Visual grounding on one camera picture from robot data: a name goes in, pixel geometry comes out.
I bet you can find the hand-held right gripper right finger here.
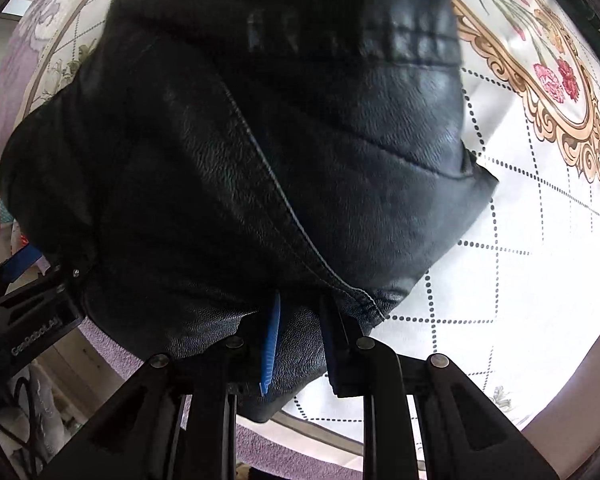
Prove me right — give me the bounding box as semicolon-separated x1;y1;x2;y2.
319;294;548;480

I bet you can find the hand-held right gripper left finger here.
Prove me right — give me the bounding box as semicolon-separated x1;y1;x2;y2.
39;291;283;480

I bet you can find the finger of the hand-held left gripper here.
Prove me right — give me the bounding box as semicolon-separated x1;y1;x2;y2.
0;246;42;306

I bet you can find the black leather jacket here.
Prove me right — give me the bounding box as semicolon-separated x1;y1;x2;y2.
0;0;501;423

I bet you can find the white diamond-patterned mat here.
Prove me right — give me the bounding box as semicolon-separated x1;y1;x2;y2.
17;0;600;448

